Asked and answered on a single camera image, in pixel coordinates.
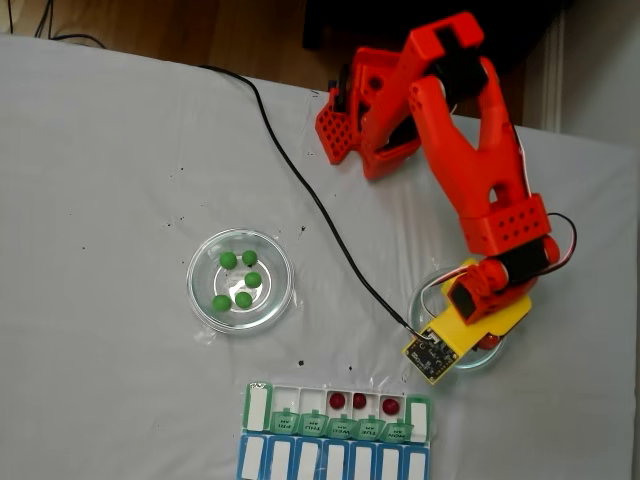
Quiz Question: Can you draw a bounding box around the clear glass bowl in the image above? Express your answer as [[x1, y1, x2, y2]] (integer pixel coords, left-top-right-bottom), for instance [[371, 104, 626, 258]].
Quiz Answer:
[[186, 228, 295, 335], [408, 267, 512, 371]]

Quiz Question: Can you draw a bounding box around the green-lidded weekly pill organizer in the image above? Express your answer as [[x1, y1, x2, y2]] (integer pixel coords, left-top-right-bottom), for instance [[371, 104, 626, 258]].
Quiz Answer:
[[242, 381, 434, 444]]

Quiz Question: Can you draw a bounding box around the blue-lidded weekly pill organizer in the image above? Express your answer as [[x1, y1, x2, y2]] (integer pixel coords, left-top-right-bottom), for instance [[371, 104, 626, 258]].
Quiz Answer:
[[235, 432, 431, 480]]

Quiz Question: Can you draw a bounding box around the black furniture piece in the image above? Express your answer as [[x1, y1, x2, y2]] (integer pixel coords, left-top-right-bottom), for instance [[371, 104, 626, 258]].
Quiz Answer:
[[302, 0, 569, 86]]

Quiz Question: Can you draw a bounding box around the pale grey tablecloth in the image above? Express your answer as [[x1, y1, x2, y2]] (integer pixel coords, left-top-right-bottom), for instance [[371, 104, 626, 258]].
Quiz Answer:
[[0, 34, 640, 480]]

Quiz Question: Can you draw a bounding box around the thin servo wire loop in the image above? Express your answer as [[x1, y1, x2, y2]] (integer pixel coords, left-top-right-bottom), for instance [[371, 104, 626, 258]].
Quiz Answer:
[[547, 212, 578, 276]]

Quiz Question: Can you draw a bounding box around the black camera cable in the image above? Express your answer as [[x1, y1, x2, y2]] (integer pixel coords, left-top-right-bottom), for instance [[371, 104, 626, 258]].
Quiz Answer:
[[199, 64, 436, 344]]

